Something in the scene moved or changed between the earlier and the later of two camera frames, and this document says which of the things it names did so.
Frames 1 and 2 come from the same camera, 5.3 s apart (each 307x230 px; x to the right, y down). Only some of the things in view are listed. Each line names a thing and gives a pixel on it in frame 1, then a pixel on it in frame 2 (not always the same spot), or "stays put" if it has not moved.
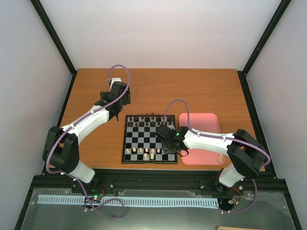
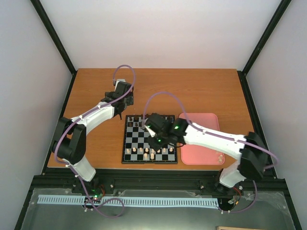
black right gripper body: [169, 149] → [158, 145]
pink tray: [208, 121] stays put
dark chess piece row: [149, 119] stays put
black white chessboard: [140, 143] stays put
